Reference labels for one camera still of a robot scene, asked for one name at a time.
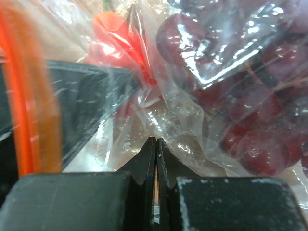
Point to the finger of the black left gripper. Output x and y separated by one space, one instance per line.
87 94

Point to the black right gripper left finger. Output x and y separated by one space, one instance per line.
96 201

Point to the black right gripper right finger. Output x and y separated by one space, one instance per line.
189 202

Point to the red fake apple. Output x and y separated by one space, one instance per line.
118 44

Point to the clear zip top bag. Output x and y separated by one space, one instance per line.
35 31

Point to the purple fake grapes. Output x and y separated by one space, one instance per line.
245 63

